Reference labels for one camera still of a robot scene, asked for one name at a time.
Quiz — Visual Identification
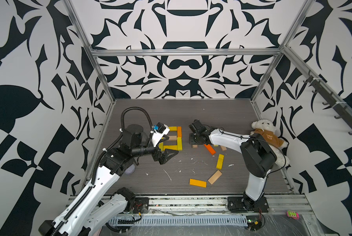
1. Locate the orange block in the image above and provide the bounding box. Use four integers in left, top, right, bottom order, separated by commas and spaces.
177, 126, 182, 138
204, 144, 216, 155

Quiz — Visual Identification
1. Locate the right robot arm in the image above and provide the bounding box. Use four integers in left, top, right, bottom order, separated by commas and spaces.
189, 120, 288, 209

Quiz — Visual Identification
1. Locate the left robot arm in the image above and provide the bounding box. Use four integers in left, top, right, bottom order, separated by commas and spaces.
39, 107, 178, 236

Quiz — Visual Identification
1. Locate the orange-yellow block bottom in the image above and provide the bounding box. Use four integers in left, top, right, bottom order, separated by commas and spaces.
189, 179, 207, 188

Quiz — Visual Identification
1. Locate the natural wood block bottom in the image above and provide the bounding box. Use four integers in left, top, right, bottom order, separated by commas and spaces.
208, 170, 222, 185

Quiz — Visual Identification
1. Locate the white teddy bear brown shirt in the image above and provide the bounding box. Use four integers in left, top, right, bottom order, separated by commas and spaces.
251, 120, 290, 168

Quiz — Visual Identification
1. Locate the green circuit board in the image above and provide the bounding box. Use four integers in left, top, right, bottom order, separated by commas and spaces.
245, 216, 264, 232

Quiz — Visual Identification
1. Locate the pink small device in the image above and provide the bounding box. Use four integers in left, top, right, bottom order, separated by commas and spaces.
287, 210, 299, 219

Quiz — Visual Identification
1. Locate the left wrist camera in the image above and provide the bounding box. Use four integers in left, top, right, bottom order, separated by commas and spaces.
151, 123, 170, 147

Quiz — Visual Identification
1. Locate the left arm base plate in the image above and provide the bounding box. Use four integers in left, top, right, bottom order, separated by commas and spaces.
133, 197, 149, 214

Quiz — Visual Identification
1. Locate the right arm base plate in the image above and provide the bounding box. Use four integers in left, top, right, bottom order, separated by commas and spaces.
227, 196, 269, 213

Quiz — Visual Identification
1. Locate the white cable duct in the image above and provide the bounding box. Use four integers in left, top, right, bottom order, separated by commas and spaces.
108, 215, 248, 227

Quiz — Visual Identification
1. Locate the wall hook rail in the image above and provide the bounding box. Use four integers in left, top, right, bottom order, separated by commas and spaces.
304, 69, 352, 136

